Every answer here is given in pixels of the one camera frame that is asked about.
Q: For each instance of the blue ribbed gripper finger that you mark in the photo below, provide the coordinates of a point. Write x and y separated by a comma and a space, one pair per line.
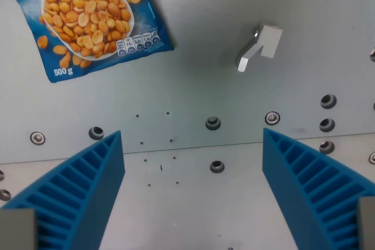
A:
88, 191
304, 179

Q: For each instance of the grey metal angle bracket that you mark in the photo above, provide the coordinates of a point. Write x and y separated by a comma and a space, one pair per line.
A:
268, 42

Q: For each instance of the silver hex socket screw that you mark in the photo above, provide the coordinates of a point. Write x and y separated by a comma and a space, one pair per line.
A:
272, 117
37, 138

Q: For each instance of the blue salted peanuts bag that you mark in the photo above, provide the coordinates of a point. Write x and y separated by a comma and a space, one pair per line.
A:
88, 15

